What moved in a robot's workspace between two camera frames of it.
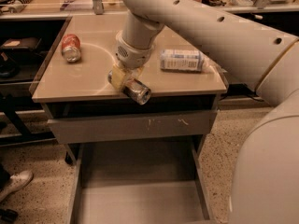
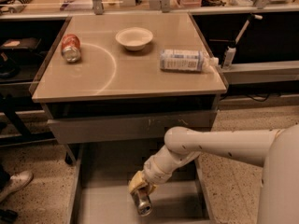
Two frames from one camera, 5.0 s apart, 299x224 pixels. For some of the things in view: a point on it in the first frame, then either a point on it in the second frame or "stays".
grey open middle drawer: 141,183 stays
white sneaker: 16,182 stays
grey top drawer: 135,127 stays
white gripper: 132,56 to 151,171
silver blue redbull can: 135,89 to 143,203
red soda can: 71,48 stays
